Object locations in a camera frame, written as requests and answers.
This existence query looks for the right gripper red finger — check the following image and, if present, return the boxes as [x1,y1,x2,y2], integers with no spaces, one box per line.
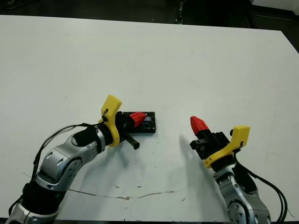
[190,116,208,141]
[195,116,214,140]

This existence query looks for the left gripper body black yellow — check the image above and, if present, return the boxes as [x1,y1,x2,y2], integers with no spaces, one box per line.
[98,94,141,150]

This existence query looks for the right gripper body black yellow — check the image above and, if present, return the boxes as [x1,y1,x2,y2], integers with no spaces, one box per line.
[189,125,251,171]

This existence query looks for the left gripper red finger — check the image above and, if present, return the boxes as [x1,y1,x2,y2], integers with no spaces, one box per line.
[131,119,147,129]
[129,112,148,121]

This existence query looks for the black glossy box lid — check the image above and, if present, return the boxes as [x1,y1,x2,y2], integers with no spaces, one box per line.
[121,111,157,134]

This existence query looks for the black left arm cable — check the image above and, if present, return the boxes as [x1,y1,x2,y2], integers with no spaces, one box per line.
[8,122,104,217]

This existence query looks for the dark floor cables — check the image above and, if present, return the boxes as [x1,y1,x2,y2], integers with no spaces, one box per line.
[4,0,24,10]

